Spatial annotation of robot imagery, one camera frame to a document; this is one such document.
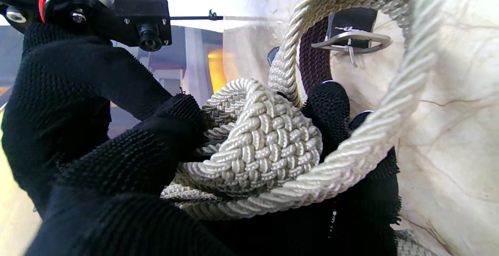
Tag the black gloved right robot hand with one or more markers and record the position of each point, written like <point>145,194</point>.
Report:
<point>58,100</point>

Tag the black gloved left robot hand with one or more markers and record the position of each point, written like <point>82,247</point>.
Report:
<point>117,217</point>

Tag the beige woven belt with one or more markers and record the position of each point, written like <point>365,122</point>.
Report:
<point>269,139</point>

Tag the dark brown woven belt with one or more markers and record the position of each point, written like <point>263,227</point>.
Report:
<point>314,61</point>

